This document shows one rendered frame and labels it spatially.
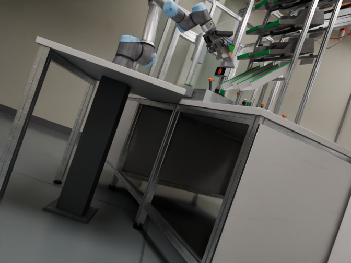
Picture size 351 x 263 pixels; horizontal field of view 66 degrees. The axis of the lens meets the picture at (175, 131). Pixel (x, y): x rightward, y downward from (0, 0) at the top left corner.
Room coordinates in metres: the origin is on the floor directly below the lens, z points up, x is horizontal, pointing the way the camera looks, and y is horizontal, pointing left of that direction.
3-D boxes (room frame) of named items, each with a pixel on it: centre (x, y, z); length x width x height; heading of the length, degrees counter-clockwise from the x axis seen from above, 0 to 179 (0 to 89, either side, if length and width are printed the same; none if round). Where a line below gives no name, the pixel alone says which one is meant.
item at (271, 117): (2.04, -0.57, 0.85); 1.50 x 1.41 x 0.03; 28
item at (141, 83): (1.66, 0.39, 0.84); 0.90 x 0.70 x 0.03; 3
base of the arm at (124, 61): (1.66, 0.44, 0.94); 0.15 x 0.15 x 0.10
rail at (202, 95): (2.01, 0.09, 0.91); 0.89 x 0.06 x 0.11; 28
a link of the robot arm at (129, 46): (1.67, 0.44, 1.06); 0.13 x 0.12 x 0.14; 140
